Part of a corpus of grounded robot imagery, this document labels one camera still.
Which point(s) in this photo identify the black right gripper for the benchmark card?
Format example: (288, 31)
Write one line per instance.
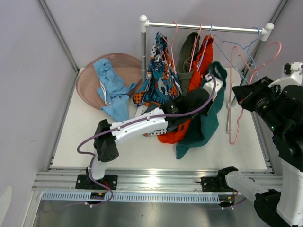
(245, 94)

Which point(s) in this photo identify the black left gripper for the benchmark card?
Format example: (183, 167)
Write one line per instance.
(205, 112)

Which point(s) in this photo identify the pink hanger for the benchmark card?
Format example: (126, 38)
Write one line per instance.
(171, 44)
(194, 46)
(254, 72)

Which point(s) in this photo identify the dark teal shorts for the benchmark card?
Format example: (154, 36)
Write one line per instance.
(202, 127)

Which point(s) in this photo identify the blue hanger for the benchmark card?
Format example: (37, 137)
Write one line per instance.
(205, 47)
(245, 48)

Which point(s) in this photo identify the light blue shorts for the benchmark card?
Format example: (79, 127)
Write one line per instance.
(112, 91)

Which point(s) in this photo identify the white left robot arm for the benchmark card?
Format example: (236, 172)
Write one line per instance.
(167, 116)

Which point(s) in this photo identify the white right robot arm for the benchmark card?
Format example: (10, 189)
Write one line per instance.
(281, 109)

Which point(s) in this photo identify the patterned blue orange shorts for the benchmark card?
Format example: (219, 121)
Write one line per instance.
(162, 83)

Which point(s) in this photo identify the olive green shorts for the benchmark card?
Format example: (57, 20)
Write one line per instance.
(182, 67)

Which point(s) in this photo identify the silver white clothes rack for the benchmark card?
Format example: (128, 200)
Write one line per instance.
(262, 33)

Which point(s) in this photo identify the pink translucent plastic basin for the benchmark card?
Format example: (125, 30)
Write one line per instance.
(127, 66)

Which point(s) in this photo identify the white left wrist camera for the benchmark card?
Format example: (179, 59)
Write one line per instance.
(212, 85)

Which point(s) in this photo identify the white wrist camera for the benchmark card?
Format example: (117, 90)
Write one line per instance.
(212, 85)
(292, 75)

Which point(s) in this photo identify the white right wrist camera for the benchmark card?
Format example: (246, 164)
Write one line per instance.
(292, 75)

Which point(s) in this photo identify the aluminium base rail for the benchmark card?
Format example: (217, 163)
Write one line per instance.
(141, 181)

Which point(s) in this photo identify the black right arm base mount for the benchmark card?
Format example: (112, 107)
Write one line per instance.
(212, 184)

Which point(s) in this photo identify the grey slotted cable duct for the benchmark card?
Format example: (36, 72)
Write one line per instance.
(131, 197)

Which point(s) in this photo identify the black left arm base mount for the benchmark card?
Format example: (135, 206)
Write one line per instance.
(84, 181)

